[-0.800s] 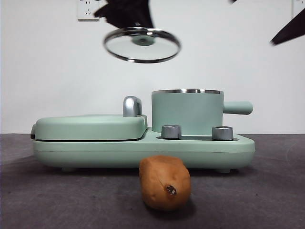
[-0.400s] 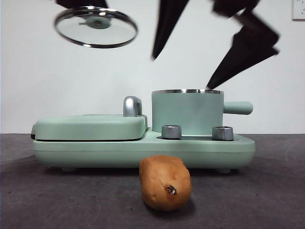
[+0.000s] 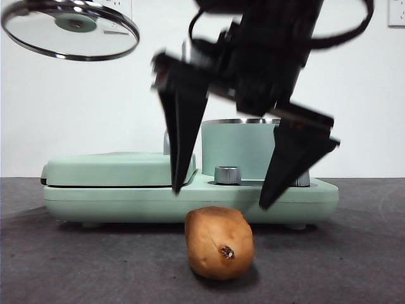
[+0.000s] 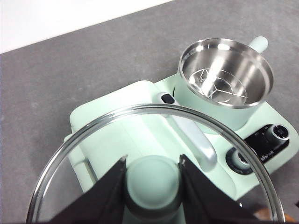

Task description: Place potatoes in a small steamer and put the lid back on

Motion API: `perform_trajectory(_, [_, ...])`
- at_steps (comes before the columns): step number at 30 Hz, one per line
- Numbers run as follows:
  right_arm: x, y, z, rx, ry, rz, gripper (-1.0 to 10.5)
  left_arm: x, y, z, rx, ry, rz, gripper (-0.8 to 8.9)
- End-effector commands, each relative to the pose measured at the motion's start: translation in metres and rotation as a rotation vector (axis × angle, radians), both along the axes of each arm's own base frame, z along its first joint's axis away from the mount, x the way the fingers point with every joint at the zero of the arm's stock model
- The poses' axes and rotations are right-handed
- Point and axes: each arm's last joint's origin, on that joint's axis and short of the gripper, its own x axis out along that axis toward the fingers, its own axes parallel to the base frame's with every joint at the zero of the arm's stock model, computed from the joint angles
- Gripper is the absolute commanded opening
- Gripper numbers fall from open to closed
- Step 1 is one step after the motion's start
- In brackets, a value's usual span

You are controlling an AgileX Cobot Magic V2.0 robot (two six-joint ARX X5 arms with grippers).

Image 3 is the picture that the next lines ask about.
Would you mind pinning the glass pot lid green knob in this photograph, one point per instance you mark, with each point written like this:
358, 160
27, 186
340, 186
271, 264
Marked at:
74, 24

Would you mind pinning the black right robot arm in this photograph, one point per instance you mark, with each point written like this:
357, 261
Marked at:
281, 16

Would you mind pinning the green breakfast machine base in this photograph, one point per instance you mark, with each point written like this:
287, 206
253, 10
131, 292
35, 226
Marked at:
126, 206

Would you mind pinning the brown potato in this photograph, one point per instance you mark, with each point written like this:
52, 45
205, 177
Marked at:
215, 234

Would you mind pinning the white wall socket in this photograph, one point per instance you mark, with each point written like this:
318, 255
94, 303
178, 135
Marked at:
397, 12
125, 3

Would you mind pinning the silver control knob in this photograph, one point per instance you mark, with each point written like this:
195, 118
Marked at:
226, 175
303, 181

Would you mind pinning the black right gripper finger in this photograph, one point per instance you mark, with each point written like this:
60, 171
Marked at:
182, 126
291, 158

